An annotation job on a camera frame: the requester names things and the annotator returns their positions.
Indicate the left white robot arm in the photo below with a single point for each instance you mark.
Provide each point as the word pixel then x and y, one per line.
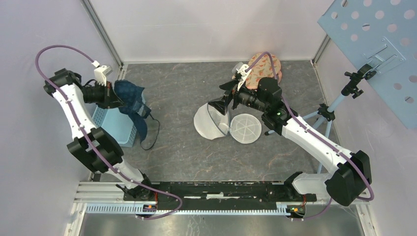
pixel 91 144

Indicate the light blue tripod stand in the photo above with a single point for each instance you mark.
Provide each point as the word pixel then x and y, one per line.
pixel 329 107

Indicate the light blue plastic basket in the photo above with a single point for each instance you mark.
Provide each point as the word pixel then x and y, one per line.
pixel 112 120

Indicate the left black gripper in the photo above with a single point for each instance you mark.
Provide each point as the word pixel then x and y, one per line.
pixel 111 100

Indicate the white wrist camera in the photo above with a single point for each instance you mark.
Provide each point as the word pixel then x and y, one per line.
pixel 101 72
pixel 243 70

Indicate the blue perforated panel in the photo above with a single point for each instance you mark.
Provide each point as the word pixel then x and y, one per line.
pixel 382 34

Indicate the light blue slotted cable duct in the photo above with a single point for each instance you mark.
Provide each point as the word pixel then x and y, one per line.
pixel 140 209

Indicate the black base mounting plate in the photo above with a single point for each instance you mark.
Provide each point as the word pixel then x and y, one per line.
pixel 267 191

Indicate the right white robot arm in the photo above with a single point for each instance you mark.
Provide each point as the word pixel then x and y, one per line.
pixel 348 174

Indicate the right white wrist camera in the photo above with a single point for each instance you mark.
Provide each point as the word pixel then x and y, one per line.
pixel 243 70

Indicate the white mesh laundry bag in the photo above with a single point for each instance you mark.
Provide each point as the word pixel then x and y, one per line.
pixel 211 124

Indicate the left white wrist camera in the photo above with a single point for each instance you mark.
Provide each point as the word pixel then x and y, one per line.
pixel 101 72

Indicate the floral peach laundry bag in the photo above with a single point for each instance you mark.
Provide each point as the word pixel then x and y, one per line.
pixel 261 69

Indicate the dark blue lace bra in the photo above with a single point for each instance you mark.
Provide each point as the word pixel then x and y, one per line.
pixel 135 104

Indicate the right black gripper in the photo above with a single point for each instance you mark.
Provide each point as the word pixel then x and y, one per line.
pixel 232 86

